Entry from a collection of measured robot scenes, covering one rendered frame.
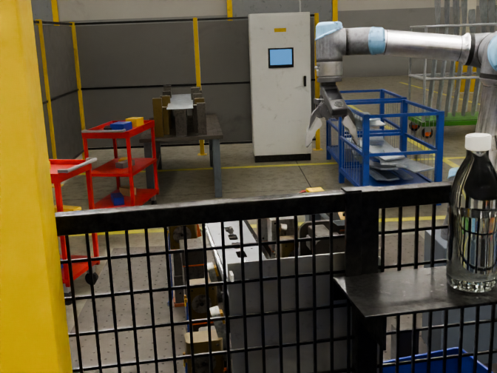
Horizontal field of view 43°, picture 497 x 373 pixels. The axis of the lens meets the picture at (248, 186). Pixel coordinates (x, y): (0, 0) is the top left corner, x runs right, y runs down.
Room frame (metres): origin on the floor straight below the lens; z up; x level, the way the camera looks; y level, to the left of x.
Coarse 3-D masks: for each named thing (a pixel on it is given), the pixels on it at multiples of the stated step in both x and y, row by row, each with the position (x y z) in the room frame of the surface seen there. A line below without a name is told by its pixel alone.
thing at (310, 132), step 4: (316, 120) 1.81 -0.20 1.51; (320, 120) 1.81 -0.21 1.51; (312, 124) 1.80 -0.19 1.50; (316, 124) 1.81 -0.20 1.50; (320, 124) 1.81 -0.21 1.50; (312, 128) 1.80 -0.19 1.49; (316, 128) 1.81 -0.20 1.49; (308, 132) 1.80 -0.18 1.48; (312, 132) 1.80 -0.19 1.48; (308, 136) 1.80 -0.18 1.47; (312, 136) 1.80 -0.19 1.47; (308, 140) 1.80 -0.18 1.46; (308, 144) 1.80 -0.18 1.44
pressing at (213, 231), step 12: (216, 228) 2.45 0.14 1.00; (252, 228) 2.43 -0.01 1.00; (216, 240) 2.30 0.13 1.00; (228, 240) 2.30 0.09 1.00; (252, 240) 2.29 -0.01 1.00; (216, 252) 2.17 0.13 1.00; (228, 252) 2.16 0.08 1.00; (252, 252) 2.15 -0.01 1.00; (264, 252) 2.13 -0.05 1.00; (228, 288) 1.84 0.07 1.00
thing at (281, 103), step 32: (256, 32) 8.63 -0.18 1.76; (288, 32) 8.64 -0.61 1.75; (256, 64) 8.63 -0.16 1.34; (288, 64) 8.62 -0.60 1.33; (256, 96) 8.63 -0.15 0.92; (288, 96) 8.64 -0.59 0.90; (256, 128) 8.63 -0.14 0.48; (288, 128) 8.64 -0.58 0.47; (256, 160) 8.66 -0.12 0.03; (288, 160) 8.67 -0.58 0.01
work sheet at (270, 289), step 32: (320, 256) 0.85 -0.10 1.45; (256, 288) 0.84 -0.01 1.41; (288, 288) 0.85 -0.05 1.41; (320, 288) 0.85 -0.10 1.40; (256, 320) 0.84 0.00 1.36; (288, 320) 0.85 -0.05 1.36; (320, 320) 0.85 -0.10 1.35; (256, 352) 0.84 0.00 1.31; (288, 352) 0.85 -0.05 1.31; (320, 352) 0.85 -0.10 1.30
